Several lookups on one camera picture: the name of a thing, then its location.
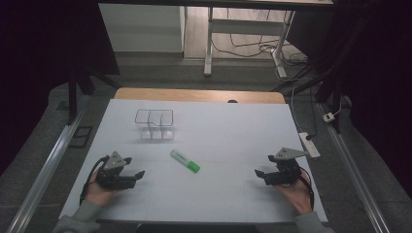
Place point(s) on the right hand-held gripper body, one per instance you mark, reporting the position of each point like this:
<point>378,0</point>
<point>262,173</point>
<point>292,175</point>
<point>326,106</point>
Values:
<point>285,170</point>

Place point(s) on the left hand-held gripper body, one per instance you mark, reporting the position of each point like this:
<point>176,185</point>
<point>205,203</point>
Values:
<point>111,178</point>

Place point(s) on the person's left hand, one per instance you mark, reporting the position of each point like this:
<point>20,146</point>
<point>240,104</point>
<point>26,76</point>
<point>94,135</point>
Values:
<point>97,193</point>

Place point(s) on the person's right hand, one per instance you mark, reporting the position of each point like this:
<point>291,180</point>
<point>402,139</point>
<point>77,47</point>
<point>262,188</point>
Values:
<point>297,195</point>

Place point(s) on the white power strip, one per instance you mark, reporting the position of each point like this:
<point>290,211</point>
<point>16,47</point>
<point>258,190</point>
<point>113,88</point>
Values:
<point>309,144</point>

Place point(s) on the clear plastic divided organizer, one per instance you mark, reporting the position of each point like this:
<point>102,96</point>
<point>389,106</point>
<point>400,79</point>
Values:
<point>154,124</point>

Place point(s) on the white table cover sheet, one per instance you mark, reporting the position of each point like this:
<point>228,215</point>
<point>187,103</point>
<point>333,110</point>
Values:
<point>213,181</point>

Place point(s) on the green highlighter pen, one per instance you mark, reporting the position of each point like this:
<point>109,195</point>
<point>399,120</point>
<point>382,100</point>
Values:
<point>185,160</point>

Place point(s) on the small white adapter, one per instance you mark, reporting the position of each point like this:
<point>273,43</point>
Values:
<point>328,117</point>

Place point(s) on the black metal stand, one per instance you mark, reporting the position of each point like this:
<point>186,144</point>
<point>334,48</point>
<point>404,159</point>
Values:
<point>330,87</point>
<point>73,97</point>

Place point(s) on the white cabinet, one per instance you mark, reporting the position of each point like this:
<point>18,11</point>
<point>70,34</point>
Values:
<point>141,27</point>

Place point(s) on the black rectangular floor frame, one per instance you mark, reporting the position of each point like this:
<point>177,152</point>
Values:
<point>81,136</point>

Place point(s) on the aluminium rail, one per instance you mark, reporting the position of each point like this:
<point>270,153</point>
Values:
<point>45,168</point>
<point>353,174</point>

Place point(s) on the white desk frame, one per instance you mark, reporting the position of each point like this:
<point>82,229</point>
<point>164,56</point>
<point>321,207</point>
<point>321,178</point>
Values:
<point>209,42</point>

